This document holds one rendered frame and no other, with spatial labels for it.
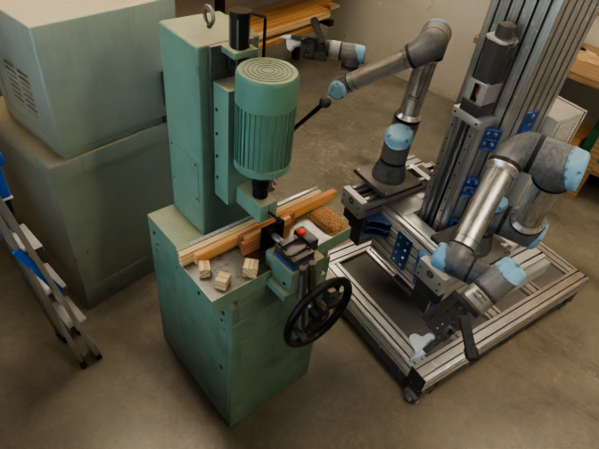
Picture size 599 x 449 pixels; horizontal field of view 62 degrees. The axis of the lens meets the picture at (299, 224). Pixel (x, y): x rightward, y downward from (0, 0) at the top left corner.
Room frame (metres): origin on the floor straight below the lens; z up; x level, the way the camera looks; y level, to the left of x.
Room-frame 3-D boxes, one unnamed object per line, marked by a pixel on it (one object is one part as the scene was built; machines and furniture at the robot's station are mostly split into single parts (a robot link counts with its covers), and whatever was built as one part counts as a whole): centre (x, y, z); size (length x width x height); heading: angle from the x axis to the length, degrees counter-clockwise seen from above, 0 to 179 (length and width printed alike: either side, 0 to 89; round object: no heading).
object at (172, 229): (1.35, 0.23, 0.76); 0.57 x 0.45 x 0.09; 45
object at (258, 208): (1.28, 0.15, 1.03); 0.14 x 0.07 x 0.09; 45
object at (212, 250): (1.31, 0.10, 0.92); 0.62 x 0.02 x 0.04; 135
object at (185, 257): (1.29, 0.15, 0.93); 0.60 x 0.02 x 0.05; 135
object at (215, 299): (1.20, 0.06, 0.87); 0.61 x 0.30 x 0.06; 135
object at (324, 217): (1.39, -0.10, 0.92); 0.14 x 0.09 x 0.04; 45
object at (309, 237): (1.14, -0.01, 0.99); 0.13 x 0.11 x 0.06; 135
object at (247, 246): (1.23, 0.11, 0.93); 0.20 x 0.02 x 0.05; 135
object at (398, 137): (1.85, -0.37, 0.98); 0.13 x 0.12 x 0.14; 165
